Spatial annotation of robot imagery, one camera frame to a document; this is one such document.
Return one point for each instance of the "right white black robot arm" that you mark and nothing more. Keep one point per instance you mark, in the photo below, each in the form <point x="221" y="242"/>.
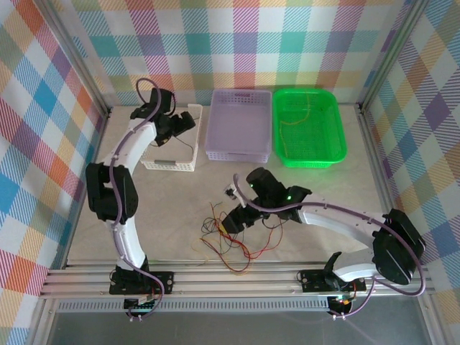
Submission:
<point x="341" y="223"/>

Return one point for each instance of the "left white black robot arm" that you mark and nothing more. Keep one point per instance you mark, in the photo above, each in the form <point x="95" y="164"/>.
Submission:
<point x="125" y="244"/>

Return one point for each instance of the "white perforated plastic basket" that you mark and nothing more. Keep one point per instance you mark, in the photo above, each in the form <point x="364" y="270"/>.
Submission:
<point x="165" y="152"/>

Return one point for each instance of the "purple perforated plastic basket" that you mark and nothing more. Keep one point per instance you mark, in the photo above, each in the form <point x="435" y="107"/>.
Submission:
<point x="237" y="125"/>

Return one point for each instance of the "green perforated plastic basket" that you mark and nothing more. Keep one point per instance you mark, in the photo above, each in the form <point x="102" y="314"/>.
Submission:
<point x="323" y="136"/>

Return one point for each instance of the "small electronics board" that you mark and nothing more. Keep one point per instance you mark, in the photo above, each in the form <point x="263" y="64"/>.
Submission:
<point x="343" y="303"/>
<point x="142" y="307"/>

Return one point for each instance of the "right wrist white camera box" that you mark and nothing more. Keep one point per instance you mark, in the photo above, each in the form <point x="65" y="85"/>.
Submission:
<point x="237" y="196"/>

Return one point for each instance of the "aluminium front rail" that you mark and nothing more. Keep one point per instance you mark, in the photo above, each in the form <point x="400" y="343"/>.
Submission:
<point x="233" y="284"/>

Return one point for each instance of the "aluminium side rail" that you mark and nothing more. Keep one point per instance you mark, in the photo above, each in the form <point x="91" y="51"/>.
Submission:
<point x="99" y="143"/>
<point x="377" y="161"/>

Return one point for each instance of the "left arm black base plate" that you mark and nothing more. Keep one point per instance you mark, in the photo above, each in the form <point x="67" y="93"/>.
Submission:
<point x="163" y="284"/>

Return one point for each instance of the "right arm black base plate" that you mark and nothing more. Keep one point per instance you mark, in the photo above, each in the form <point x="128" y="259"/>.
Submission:
<point x="312" y="280"/>

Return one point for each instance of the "aluminium frame post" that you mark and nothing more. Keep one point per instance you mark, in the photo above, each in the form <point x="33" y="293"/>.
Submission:
<point x="391" y="54"/>
<point x="78" y="59"/>

